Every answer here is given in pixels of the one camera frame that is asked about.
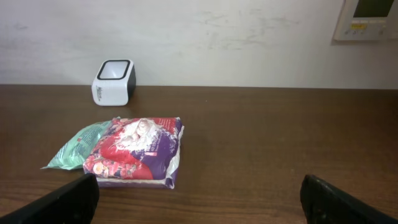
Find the white wall control panel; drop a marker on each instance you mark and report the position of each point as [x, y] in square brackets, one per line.
[367, 20]

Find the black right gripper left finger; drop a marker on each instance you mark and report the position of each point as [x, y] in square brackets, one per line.
[75, 202]

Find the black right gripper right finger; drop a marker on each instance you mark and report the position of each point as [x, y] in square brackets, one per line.
[325, 203]

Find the red purple tissue pack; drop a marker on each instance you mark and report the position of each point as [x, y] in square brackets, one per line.
[137, 152]

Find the mint green wipes packet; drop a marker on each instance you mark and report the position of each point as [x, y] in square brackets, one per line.
[74, 153]

